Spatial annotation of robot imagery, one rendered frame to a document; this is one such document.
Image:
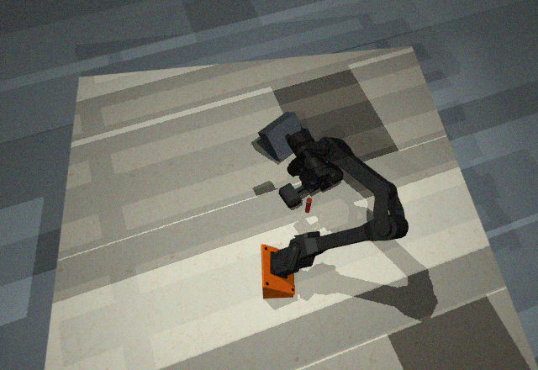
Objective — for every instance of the dark grey sloped panel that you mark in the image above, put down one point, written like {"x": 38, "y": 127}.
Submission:
{"x": 274, "y": 136}

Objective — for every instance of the red peg with white band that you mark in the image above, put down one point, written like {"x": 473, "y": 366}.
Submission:
{"x": 308, "y": 205}

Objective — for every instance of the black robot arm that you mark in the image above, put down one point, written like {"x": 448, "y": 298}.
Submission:
{"x": 312, "y": 156}

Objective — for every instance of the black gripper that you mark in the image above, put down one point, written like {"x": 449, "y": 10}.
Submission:
{"x": 291, "y": 196}

